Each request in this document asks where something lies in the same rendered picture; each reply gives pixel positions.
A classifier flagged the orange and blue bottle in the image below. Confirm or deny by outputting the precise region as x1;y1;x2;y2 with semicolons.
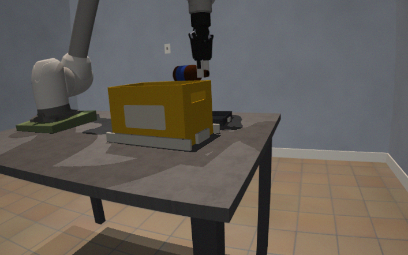
173;65;209;81

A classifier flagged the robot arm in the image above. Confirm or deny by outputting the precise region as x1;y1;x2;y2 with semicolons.
30;0;215;123

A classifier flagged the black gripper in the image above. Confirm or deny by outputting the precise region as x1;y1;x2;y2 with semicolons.
188;12;214;78

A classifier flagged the yellow-brown crate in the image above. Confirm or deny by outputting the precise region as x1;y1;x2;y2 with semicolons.
108;80;214;145

